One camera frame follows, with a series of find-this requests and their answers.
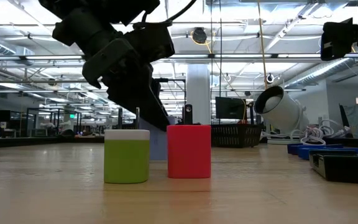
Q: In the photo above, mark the silver ceiling duct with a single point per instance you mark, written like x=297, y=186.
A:
x=300, y=81

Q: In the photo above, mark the white building column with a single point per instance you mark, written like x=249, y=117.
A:
x=198, y=93

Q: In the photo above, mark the black background frame stand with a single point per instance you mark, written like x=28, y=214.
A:
x=174, y=80

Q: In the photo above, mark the blue rectangular case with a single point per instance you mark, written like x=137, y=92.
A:
x=303, y=153

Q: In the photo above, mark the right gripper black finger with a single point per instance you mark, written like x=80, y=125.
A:
x=337, y=39

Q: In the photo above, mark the black post with round lens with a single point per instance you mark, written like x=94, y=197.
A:
x=187, y=116

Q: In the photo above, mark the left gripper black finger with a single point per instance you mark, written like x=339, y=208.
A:
x=154, y=112

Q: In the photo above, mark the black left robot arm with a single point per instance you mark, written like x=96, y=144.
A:
x=85, y=28

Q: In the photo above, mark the light blue wall charger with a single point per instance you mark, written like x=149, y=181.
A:
x=158, y=143

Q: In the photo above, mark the green and white charger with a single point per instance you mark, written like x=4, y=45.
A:
x=126, y=158

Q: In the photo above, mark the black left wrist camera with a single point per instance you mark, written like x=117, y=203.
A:
x=107, y=62

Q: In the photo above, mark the pinkish red wall charger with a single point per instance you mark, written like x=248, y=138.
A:
x=189, y=152

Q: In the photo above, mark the black rectangular case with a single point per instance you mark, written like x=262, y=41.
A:
x=343, y=168

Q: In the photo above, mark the grey-green cloth cover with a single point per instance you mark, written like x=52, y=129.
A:
x=357, y=121

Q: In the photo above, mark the white cylindrical projector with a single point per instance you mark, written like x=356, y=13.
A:
x=286, y=109

